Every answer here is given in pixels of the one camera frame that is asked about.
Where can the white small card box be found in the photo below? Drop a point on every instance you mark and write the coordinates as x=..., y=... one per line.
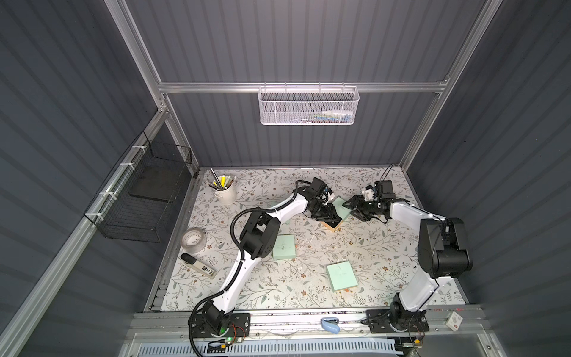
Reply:
x=454, y=321

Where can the black marker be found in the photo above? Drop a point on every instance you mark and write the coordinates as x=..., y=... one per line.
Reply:
x=198, y=266

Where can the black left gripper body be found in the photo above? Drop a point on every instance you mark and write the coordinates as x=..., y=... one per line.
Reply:
x=325, y=210

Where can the white tape roll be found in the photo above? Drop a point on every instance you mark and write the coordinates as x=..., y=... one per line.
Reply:
x=193, y=241

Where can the mint green drawer jewelry box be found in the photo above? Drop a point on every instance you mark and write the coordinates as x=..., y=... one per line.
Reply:
x=285, y=247
x=341, y=276

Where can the white pen cup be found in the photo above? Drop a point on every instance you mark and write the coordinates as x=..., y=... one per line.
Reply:
x=223, y=186

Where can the black wire mesh basket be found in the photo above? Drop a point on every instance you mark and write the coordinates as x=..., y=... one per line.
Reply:
x=146, y=194

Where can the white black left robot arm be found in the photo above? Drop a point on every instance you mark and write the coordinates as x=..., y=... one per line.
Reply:
x=254, y=232

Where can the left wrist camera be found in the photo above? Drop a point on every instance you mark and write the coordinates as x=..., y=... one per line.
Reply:
x=319, y=191

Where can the white wire mesh basket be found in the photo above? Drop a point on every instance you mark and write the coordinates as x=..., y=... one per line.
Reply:
x=308, y=105

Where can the blue stapler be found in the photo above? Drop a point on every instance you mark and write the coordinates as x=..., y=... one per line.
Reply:
x=331, y=325

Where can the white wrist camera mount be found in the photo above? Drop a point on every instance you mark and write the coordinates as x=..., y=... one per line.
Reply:
x=380, y=191

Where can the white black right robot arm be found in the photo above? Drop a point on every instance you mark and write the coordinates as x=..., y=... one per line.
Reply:
x=442, y=255

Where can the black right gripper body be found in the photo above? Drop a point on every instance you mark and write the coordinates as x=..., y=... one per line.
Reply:
x=363, y=207

